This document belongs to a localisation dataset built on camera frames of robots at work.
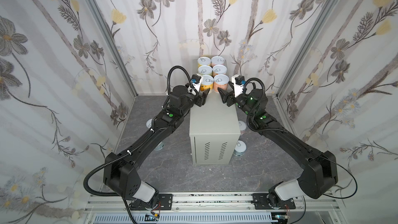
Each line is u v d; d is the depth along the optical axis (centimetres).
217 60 82
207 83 72
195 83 60
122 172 40
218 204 74
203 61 82
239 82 60
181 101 55
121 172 40
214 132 61
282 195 63
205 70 77
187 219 70
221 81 72
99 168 39
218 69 77
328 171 44
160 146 91
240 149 86
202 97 64
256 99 55
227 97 65
